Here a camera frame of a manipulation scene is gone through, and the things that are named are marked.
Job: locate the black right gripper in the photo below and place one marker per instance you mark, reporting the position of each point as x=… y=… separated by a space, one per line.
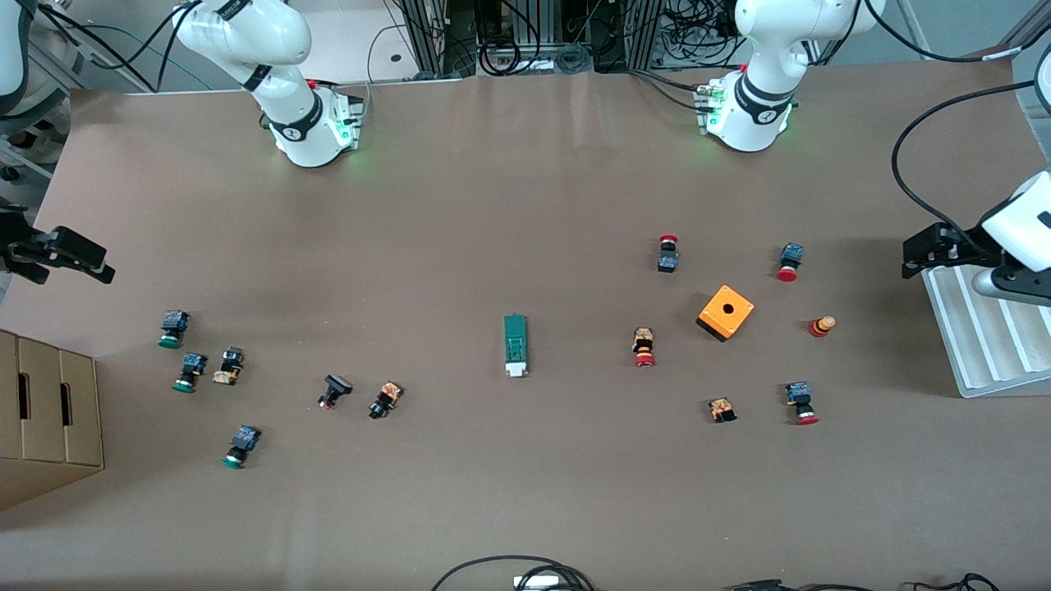
x=18 y=246

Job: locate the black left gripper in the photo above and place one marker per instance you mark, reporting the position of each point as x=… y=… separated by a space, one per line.
x=962 y=245

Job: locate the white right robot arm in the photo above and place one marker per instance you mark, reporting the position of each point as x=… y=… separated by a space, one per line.
x=312 y=131

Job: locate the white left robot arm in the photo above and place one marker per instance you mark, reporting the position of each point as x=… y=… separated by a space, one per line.
x=751 y=119

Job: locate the green push button blue block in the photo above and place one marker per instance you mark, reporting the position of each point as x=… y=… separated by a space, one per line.
x=241 y=446
x=190 y=372
x=173 y=327

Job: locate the white stepped plastic tray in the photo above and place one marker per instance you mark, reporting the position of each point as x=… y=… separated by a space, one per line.
x=985 y=353

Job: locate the red yellow knob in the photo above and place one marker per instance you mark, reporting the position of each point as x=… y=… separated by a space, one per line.
x=821 y=326

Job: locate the red push button blue block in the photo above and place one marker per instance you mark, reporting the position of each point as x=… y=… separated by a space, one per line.
x=668 y=254
x=790 y=261
x=801 y=402

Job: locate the brown cardboard box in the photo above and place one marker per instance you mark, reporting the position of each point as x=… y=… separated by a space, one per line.
x=49 y=427

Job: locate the black button orange contact block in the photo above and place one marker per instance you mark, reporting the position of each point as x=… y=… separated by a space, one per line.
x=385 y=400
x=229 y=366

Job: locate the grey metal stand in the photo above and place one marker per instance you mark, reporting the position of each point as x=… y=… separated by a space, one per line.
x=82 y=67

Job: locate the small orange contact block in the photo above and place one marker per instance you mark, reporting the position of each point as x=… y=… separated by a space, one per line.
x=722 y=409

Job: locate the black square red button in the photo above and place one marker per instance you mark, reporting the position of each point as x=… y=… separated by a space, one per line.
x=334 y=388

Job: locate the red emergency button orange block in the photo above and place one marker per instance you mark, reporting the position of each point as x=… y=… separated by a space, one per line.
x=644 y=346

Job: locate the white adapter block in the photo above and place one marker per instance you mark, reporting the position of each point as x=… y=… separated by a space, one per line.
x=538 y=582

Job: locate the orange button enclosure box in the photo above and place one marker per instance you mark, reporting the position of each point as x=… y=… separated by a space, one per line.
x=713 y=316

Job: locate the aluminium profile post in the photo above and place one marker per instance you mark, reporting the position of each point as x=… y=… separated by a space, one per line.
x=640 y=33
x=431 y=37

